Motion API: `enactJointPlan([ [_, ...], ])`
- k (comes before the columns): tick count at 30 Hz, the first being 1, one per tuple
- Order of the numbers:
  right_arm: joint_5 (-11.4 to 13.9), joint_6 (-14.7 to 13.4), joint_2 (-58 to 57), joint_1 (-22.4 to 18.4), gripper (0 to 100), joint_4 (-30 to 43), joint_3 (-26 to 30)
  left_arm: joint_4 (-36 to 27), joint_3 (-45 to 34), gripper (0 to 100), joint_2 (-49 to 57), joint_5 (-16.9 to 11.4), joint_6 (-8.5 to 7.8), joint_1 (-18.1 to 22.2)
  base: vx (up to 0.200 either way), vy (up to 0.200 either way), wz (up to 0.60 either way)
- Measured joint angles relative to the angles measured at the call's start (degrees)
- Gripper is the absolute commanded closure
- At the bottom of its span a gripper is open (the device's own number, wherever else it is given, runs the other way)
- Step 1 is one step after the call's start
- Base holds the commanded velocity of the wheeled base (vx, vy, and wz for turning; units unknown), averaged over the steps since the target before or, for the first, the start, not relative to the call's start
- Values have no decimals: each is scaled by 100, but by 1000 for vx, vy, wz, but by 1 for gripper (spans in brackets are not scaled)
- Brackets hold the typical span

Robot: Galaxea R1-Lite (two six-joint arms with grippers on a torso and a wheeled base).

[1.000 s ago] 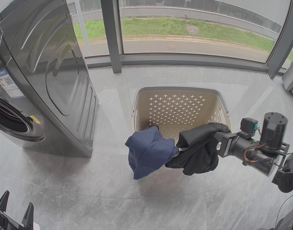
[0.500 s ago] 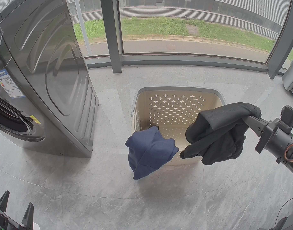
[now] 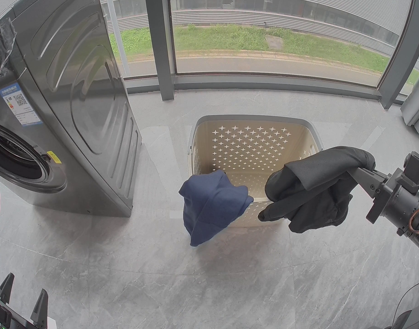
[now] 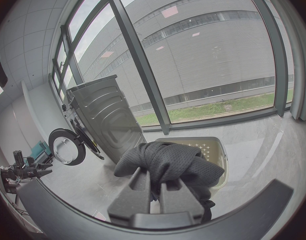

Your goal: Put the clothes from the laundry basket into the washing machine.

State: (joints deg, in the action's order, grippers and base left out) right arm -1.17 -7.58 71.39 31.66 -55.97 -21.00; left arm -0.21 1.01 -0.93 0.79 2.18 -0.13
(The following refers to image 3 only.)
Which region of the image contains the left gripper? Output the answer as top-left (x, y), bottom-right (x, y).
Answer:
top-left (0, 272), bottom-right (57, 329)

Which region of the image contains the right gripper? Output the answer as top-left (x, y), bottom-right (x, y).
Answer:
top-left (346, 167), bottom-right (419, 227)

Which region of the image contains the black garment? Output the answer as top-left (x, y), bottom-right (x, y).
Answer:
top-left (258, 146), bottom-right (377, 234)

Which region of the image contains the cream laundry basket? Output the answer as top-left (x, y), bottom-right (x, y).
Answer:
top-left (187, 114), bottom-right (324, 229)

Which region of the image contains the grey washing machine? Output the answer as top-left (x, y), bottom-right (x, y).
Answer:
top-left (0, 0), bottom-right (143, 218)

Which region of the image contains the white curtain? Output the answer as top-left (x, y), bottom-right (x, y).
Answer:
top-left (400, 42), bottom-right (419, 136)

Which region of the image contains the dark blue garment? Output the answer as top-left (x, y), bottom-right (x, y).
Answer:
top-left (178, 170), bottom-right (254, 247)

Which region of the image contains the window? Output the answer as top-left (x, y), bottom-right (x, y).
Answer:
top-left (93, 0), bottom-right (419, 110)

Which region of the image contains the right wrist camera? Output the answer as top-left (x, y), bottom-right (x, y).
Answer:
top-left (397, 151), bottom-right (419, 195)

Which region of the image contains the black cable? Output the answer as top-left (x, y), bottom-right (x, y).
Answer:
top-left (393, 276), bottom-right (419, 329)

